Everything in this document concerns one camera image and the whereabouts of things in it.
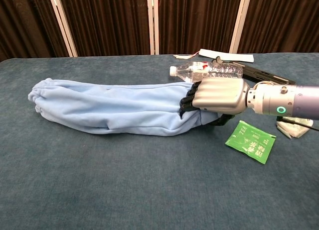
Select pale paper bookmark with tassel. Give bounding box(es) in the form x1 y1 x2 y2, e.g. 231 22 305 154
173 48 255 63

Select green white tissue pack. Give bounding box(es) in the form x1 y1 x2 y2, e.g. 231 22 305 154
276 117 314 139

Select green tea sachet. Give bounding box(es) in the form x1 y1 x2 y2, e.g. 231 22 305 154
224 120 277 165

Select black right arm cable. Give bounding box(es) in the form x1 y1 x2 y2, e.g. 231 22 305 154
281 116 319 131

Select light blue sweatpants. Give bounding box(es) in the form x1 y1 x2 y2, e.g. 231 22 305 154
28 78 225 135

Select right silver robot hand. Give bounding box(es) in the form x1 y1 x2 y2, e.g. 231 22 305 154
178 77 251 127

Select black pleated curtain panel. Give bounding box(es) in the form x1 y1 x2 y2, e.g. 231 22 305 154
158 0 243 55
57 0 152 58
0 0 69 63
238 0 319 54

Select clear plastic water bottle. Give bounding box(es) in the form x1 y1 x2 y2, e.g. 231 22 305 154
169 61 244 83

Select white partition frame post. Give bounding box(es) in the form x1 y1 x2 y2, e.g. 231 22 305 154
147 0 160 55
228 0 253 54
47 0 78 58

